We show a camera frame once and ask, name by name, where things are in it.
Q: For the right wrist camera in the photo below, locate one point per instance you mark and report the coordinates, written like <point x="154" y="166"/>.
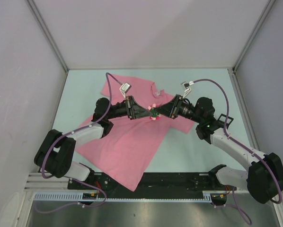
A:
<point x="187" y="88"/>

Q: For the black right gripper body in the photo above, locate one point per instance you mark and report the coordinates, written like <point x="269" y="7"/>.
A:
<point x="177" y="107"/>

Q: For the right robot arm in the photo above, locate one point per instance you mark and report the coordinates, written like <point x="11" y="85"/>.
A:
<point x="263" y="173"/>

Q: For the aluminium right rail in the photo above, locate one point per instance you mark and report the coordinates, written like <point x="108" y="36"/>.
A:
<point x="250" y="112"/>

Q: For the aluminium front rail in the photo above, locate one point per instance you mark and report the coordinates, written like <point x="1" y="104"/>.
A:
<point x="36" y="181"/>

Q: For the grey cable duct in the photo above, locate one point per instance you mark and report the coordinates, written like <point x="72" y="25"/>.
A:
<point x="204" y="197"/>

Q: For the pink t-shirt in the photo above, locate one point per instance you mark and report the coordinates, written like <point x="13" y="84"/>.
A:
<point x="126" y="152"/>

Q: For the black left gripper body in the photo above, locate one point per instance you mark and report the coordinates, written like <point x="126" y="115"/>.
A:
<point x="130" y="111"/>

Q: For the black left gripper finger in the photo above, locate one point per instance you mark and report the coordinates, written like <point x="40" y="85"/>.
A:
<point x="136" y="108"/>
<point x="137" y="114"/>

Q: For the aluminium corner post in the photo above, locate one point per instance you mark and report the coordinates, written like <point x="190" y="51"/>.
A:
<point x="47" y="34"/>
<point x="255" y="31"/>

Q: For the aluminium right corner post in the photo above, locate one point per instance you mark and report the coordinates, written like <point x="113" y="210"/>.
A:
<point x="255" y="31"/>

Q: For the aluminium rail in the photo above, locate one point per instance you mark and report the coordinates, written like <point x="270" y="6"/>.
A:
<point x="36" y="181"/>
<point x="250" y="112"/>

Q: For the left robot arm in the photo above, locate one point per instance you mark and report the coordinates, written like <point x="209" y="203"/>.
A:
<point x="55" y="155"/>

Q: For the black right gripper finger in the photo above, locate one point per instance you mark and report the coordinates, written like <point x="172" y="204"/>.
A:
<point x="167" y="106"/>
<point x="166" y="113"/>

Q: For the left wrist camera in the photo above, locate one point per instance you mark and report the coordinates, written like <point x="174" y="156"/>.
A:
<point x="124" y="88"/>

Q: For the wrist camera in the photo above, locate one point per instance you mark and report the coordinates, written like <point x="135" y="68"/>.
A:
<point x="124" y="88"/>
<point x="187" y="88"/>

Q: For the black open display box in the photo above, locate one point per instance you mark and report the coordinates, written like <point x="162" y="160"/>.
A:
<point x="223" y="119"/>

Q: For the aluminium left corner post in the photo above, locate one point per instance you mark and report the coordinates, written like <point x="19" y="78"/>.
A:
<point x="47" y="34"/>

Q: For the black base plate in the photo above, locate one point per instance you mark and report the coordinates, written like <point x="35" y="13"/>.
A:
<point x="191" y="181"/>

